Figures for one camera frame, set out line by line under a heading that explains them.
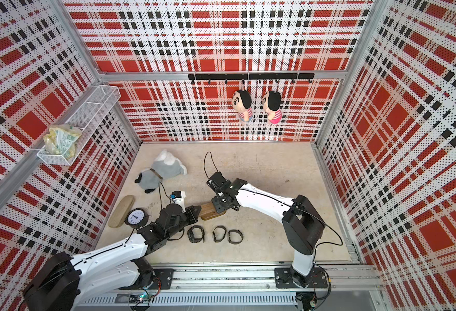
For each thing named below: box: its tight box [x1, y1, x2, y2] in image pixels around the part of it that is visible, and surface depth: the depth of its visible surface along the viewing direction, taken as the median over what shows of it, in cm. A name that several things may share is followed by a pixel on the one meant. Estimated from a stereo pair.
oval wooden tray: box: [108, 195, 136, 229], surface depth 90 cm
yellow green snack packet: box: [42, 124, 83, 160], surface depth 64 cm
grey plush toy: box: [134, 150, 188, 194], surface depth 100 cm
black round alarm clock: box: [124, 207, 149, 229], surface depth 89 cm
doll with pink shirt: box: [261, 90, 283, 125], surface depth 97 cm
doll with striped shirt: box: [231, 89, 254, 123], surface depth 95 cm
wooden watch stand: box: [198, 202, 227, 221], surface depth 87 cm
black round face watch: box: [228, 229, 245, 245], surface depth 85 cm
